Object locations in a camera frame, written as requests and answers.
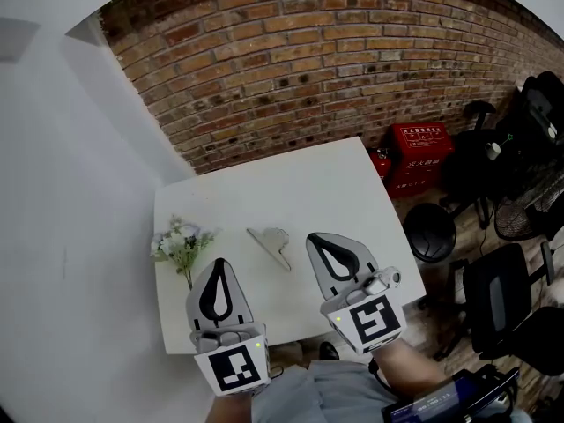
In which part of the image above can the black high-back office chair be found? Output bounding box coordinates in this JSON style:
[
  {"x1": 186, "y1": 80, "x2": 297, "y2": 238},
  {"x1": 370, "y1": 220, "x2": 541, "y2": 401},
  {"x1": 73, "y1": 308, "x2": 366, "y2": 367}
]
[{"x1": 439, "y1": 70, "x2": 564, "y2": 231}]

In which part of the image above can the person's light grey clothing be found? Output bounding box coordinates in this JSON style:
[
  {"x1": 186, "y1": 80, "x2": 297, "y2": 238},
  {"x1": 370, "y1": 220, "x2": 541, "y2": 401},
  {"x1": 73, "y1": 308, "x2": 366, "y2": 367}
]
[{"x1": 248, "y1": 358, "x2": 400, "y2": 423}]

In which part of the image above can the black tablet device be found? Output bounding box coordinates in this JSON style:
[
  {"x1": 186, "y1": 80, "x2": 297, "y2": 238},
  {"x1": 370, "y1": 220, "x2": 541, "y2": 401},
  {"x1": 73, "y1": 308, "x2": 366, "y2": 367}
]
[{"x1": 380, "y1": 364, "x2": 522, "y2": 423}]

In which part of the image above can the person's left forearm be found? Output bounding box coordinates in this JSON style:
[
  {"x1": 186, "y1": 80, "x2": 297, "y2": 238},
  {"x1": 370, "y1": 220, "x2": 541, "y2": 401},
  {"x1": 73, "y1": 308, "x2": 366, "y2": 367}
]
[{"x1": 204, "y1": 392, "x2": 257, "y2": 423}]

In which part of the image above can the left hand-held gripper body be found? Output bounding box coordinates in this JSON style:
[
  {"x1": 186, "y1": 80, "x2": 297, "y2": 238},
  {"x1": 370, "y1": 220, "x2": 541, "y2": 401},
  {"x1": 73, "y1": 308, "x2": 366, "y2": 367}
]
[{"x1": 189, "y1": 322, "x2": 273, "y2": 398}]

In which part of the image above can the black floor fan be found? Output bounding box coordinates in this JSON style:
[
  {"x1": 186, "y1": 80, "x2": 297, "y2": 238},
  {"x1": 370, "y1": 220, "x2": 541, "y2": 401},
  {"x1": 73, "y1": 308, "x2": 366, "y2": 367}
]
[{"x1": 402, "y1": 99, "x2": 564, "y2": 264}]

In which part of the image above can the red fire extinguisher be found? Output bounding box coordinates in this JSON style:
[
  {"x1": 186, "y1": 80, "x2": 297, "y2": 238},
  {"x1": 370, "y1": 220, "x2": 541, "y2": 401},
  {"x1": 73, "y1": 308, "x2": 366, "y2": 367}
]
[{"x1": 367, "y1": 146, "x2": 391, "y2": 181}]

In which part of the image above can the grey metal tool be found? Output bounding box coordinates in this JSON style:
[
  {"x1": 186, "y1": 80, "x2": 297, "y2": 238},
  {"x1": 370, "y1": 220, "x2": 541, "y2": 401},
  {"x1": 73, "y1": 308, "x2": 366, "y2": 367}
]
[{"x1": 245, "y1": 226, "x2": 293, "y2": 273}]

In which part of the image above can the black office chair with armrests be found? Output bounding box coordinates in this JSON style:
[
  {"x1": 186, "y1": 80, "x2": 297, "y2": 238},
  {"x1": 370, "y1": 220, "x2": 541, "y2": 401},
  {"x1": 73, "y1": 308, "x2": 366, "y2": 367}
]
[{"x1": 433, "y1": 239, "x2": 564, "y2": 376}]

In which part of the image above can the person's right forearm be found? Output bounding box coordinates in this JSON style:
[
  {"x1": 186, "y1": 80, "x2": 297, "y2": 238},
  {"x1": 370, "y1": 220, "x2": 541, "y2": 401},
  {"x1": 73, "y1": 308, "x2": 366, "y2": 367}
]
[{"x1": 371, "y1": 344, "x2": 456, "y2": 404}]

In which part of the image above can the red fire extinguisher box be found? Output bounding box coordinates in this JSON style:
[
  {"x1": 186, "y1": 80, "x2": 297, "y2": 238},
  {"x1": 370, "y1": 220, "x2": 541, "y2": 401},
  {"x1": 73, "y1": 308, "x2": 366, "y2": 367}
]
[{"x1": 386, "y1": 122, "x2": 456, "y2": 200}]

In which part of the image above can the artificial flower bouquet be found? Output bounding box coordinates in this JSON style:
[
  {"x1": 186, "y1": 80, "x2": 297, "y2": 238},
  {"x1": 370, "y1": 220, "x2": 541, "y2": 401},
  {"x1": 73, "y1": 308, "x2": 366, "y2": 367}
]
[{"x1": 150, "y1": 214, "x2": 220, "y2": 291}]

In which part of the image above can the person's black right shoe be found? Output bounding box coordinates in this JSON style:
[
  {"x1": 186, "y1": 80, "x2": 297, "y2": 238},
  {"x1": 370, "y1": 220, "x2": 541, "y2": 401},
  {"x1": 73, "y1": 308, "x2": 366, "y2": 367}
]
[{"x1": 318, "y1": 340, "x2": 341, "y2": 362}]

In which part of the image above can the white table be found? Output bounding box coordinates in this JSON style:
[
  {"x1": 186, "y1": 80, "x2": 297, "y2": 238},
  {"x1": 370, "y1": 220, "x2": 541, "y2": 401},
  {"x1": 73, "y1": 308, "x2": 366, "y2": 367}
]
[{"x1": 152, "y1": 136, "x2": 428, "y2": 356}]

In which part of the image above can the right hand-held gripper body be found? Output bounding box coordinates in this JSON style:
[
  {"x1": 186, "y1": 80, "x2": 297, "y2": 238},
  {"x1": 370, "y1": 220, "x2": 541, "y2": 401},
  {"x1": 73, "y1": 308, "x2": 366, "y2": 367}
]
[{"x1": 318, "y1": 265, "x2": 408, "y2": 356}]

